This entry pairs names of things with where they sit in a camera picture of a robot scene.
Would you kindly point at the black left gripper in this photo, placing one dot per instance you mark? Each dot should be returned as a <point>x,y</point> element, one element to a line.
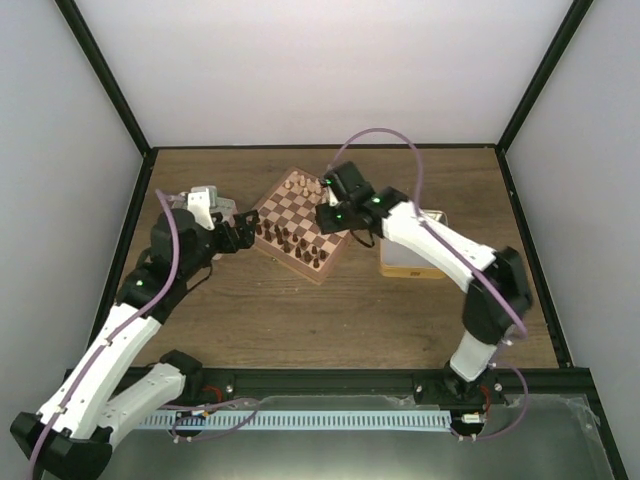
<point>247,238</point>

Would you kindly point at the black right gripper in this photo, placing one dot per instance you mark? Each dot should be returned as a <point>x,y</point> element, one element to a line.
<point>326,224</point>

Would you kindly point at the gold tin box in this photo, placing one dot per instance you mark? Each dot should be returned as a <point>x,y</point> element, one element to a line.
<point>397,261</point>

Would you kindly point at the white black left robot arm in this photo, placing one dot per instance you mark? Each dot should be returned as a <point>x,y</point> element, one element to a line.
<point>74,434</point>

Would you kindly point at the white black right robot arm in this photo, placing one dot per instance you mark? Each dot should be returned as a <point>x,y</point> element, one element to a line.
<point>495,283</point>

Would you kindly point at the wooden chess board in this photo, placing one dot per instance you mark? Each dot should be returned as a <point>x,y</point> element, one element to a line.
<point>295,215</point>

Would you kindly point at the pink tin box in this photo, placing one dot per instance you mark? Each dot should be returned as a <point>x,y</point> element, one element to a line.
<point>224,206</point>

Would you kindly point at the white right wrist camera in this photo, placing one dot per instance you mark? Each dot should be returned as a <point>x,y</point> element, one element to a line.
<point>330,197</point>

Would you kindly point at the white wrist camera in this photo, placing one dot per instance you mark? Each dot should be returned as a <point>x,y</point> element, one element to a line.
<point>199,202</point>
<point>330,197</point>

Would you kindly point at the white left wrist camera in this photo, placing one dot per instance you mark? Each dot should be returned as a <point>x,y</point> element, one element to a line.
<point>199,202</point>

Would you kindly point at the white slotted cable duct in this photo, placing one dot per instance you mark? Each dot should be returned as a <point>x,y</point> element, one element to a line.
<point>403,420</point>

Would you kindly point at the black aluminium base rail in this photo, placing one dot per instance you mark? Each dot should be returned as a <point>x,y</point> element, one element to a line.
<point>425,386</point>

